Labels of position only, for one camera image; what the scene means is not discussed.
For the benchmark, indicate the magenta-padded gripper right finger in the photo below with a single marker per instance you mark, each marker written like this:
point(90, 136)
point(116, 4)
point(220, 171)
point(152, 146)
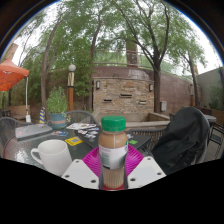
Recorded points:
point(148, 170)

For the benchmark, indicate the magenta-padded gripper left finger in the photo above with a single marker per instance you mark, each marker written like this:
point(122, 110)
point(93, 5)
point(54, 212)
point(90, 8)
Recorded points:
point(80, 173)

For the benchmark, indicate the green-capped brown drink bottle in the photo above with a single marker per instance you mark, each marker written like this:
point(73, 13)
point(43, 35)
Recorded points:
point(113, 150)

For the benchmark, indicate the white ceramic mug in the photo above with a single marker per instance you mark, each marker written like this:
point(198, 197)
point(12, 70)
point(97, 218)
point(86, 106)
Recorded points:
point(55, 156)

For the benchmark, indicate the yellow card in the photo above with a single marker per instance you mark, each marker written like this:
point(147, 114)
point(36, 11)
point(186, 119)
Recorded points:
point(74, 141)

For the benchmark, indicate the black laptop with stickers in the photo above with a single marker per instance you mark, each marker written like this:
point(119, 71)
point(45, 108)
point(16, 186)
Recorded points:
point(90, 137)

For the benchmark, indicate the small colourful card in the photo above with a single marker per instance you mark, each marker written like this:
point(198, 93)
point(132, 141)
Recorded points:
point(60, 133)

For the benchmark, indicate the black jacket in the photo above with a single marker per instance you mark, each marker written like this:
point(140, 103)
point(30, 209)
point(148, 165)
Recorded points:
point(183, 140)

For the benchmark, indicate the white paper sheets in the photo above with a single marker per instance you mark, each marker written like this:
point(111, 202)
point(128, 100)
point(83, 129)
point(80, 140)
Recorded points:
point(80, 126)

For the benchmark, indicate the grey laptop with stickers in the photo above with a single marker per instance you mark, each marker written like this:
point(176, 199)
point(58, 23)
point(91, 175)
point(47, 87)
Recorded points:
point(33, 130)

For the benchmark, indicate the green plant in blue pot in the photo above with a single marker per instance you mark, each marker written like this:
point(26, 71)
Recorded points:
point(57, 106)

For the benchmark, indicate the black metal chair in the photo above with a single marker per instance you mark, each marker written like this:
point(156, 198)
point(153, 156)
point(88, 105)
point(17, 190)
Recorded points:
point(216, 136)

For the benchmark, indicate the dark-trunked tree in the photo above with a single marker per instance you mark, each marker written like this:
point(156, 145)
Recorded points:
point(157, 90)

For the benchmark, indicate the round grey patio table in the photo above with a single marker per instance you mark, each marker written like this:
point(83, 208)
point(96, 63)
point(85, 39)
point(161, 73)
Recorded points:
point(210, 118)

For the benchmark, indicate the slender leaning tree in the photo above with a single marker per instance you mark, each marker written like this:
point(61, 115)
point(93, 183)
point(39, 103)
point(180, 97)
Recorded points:
point(43, 83)

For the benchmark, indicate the orange patio umbrella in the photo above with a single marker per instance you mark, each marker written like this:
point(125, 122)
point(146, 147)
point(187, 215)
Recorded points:
point(11, 73)

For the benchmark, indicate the blue yellow striped post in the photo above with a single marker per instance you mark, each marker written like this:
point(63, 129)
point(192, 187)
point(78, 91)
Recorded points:
point(42, 115)

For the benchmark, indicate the globe-topped lamp post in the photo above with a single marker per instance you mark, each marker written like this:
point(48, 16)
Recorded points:
point(71, 90)

